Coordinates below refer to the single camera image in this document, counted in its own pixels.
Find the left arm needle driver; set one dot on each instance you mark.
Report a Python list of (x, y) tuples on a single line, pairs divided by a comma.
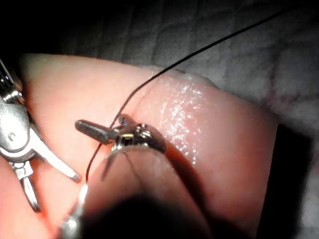
[(142, 137)]

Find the left arm needle driver jaw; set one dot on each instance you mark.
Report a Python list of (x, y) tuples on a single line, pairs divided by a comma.
[(94, 130)]

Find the grey cloth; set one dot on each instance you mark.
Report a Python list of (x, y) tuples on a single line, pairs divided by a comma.
[(224, 44)]

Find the black thread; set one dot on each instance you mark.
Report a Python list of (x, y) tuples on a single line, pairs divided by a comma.
[(199, 52)]

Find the tissue pad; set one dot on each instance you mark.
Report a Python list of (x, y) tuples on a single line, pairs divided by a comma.
[(199, 139)]

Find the dark right arm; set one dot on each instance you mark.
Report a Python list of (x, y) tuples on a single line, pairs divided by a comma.
[(5, 79)]

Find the curved needle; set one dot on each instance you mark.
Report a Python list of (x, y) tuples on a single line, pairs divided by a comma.
[(81, 199)]

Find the dark left arm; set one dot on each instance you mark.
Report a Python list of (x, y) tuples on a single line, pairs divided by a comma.
[(149, 189)]

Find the right arm needle driver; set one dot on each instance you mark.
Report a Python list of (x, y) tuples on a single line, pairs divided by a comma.
[(15, 129)]

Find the right arm needle driver jaw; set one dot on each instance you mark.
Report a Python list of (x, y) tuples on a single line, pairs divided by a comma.
[(28, 189), (54, 159)]

